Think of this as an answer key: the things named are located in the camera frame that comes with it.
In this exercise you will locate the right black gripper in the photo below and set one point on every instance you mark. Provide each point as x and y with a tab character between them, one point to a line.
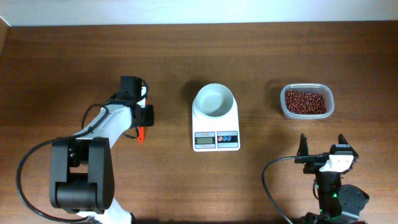
311	167

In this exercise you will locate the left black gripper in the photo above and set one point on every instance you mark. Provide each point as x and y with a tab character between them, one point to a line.
152	114

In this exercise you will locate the orange measuring scoop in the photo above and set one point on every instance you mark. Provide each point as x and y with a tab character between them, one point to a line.
140	127

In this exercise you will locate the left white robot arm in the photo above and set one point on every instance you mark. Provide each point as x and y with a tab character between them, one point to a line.
81	175

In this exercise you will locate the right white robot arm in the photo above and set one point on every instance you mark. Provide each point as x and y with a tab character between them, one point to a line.
338	203

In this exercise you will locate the white round bowl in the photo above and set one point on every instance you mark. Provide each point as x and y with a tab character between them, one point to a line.
213	100

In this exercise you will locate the white digital kitchen scale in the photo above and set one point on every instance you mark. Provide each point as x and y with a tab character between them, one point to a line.
218	131

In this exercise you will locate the red beans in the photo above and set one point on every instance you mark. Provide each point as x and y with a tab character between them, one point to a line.
299	102

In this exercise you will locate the clear plastic container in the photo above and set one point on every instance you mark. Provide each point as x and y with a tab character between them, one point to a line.
309	88

